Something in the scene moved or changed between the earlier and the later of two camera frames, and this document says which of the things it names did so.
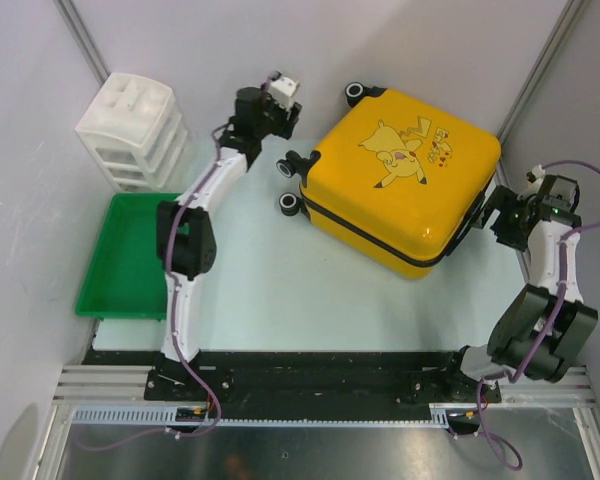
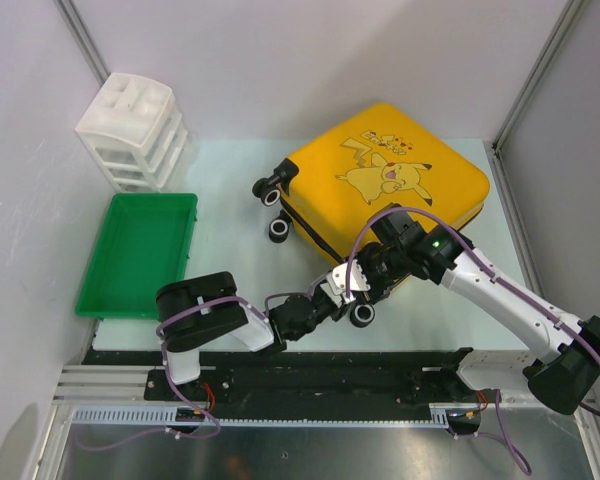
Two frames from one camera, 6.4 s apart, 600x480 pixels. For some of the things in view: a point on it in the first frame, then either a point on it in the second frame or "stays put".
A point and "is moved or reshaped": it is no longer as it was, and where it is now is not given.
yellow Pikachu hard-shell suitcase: (396, 180) is moved or reshaped
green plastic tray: (126, 278) stays put
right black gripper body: (507, 225) to (380, 268)
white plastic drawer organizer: (137, 128) stays put
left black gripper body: (275, 120) to (319, 311)
